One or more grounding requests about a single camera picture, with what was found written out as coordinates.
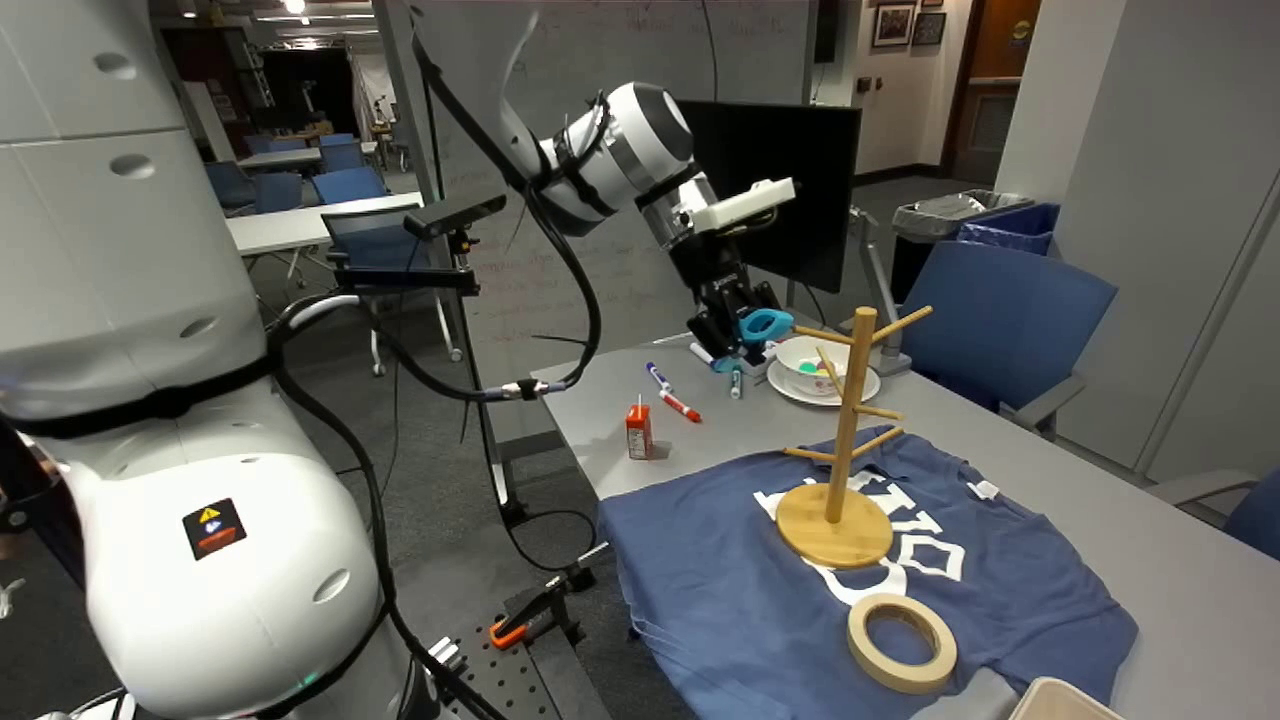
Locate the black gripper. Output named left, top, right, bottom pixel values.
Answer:
left=673, top=236, right=792, bottom=376

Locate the white tape roll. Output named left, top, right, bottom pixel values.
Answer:
left=844, top=591, right=960, bottom=701

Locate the wooden peg stand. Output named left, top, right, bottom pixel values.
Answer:
left=773, top=300, right=934, bottom=571

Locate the white bowl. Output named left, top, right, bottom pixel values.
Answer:
left=773, top=331, right=873, bottom=397

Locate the white plate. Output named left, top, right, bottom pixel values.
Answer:
left=763, top=354, right=889, bottom=413

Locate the red marker pen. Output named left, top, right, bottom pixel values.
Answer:
left=643, top=361, right=707, bottom=429

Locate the black monitor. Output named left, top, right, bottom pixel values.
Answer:
left=676, top=94, right=862, bottom=294

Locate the small orange object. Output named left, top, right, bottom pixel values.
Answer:
left=625, top=397, right=658, bottom=463

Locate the grey trash bin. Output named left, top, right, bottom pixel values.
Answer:
left=889, top=189, right=992, bottom=309

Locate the blue office chair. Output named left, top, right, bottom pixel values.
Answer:
left=1219, top=469, right=1280, bottom=565
left=897, top=236, right=1119, bottom=431

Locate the blue printed t-shirt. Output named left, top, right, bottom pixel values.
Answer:
left=596, top=437, right=1141, bottom=720

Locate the blue bin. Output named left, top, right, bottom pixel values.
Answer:
left=956, top=195, right=1062, bottom=259

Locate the wooden door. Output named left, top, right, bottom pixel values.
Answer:
left=951, top=0, right=1045, bottom=190

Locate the blue background chair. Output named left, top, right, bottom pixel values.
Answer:
left=204, top=155, right=317, bottom=216
left=306, top=161, right=393, bottom=206

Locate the grey metal cabinet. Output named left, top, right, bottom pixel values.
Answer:
left=992, top=0, right=1280, bottom=488

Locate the white background table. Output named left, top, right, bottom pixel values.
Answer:
left=221, top=189, right=431, bottom=259

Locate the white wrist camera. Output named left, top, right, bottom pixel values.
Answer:
left=676, top=177, right=801, bottom=238

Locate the black camera on stand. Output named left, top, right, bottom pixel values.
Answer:
left=320, top=189, right=513, bottom=300

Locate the orange-handled black clamp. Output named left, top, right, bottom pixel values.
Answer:
left=480, top=571, right=576, bottom=654

